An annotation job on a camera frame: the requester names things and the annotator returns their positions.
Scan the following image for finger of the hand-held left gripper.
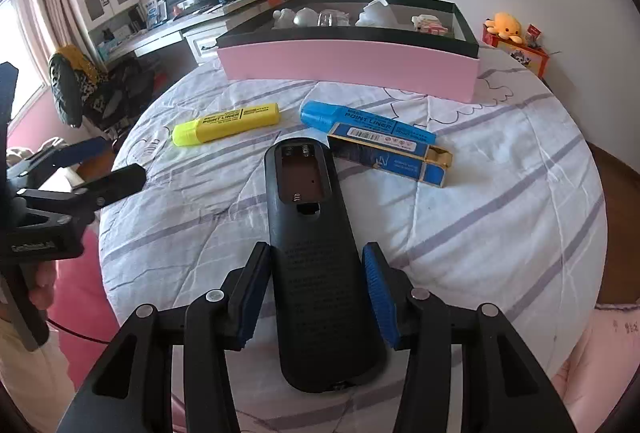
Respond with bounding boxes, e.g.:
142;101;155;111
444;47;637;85
15;164;147;214
7;136;114;184

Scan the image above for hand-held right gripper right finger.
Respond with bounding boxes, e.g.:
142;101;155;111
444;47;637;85
361;241;568;433

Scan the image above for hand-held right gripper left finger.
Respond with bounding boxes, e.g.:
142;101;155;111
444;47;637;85
57;241;273;433

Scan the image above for black remote control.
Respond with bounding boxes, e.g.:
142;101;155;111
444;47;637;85
263;139;390;393

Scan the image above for yellow highlighter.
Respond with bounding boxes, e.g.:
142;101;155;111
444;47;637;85
171;102;282;148

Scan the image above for blue cardboard box gold end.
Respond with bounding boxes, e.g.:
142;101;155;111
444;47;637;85
327;133;454;188

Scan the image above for blue highlighter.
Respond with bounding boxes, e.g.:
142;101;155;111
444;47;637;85
299;100;437;154

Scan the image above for white astronaut figurine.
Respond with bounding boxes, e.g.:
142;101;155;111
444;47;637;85
272;7;317;28

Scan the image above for pink storage box green rim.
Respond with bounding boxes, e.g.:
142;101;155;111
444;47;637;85
216;0;482;104

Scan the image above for clear glass jar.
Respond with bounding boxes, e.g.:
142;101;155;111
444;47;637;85
318;9;351;28

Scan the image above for white plug adapter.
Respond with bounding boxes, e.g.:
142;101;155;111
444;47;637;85
356;0;398;27

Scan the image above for person's left hand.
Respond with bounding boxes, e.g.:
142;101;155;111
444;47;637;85
27;257;57;310

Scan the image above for pink bed sheet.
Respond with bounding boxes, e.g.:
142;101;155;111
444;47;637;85
50;228;122;389

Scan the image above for black office chair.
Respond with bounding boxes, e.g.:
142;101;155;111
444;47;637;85
47;44;151;144

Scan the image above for window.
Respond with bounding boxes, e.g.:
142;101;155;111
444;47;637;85
0;0;51;124

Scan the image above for blue white product box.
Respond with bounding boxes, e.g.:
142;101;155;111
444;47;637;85
142;0;168;24

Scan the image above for white desk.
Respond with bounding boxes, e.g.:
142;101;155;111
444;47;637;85
97;0;288;64

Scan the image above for pink bedding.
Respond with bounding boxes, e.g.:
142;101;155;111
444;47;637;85
550;300;640;433

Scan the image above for red printed toy box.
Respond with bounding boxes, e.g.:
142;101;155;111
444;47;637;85
481;24;550;78

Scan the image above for yellow octopus plush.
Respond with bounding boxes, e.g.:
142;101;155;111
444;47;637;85
486;12;525;43

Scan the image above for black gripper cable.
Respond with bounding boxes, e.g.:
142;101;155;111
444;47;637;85
46;319;122;345

